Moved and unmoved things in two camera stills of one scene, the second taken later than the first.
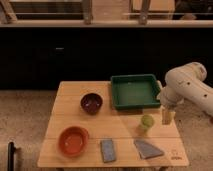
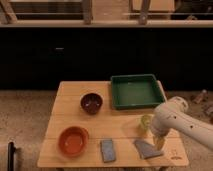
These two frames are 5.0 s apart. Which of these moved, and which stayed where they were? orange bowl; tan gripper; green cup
Moved: tan gripper
Stayed: orange bowl; green cup
